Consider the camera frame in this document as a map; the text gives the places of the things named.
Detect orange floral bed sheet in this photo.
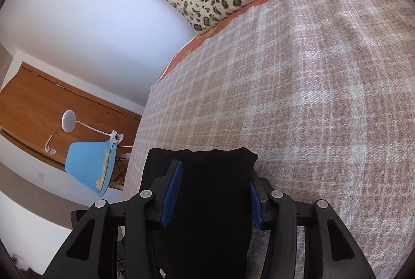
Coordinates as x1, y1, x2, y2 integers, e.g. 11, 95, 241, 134
159, 0, 386, 81

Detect white clip lamp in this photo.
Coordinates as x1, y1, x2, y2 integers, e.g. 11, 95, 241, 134
61, 110, 125, 148

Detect wooden door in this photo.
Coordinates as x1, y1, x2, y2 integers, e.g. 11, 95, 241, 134
0, 62, 143, 192

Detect light blue chair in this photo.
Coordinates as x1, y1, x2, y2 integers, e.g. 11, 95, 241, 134
65, 140, 130, 197

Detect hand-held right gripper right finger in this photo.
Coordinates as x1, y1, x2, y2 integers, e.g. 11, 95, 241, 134
248, 169, 378, 279

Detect white cable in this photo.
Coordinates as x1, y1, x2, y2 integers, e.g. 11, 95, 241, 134
115, 144, 134, 160

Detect white wall hook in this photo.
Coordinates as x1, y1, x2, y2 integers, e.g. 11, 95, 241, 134
43, 134, 56, 155

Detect black pants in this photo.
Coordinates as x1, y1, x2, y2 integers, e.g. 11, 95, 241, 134
121, 147, 259, 279

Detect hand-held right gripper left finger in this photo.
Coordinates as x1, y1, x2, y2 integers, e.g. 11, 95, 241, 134
42, 160, 184, 279

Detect beige plaid blanket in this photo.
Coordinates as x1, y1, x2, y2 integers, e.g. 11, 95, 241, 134
121, 0, 415, 279

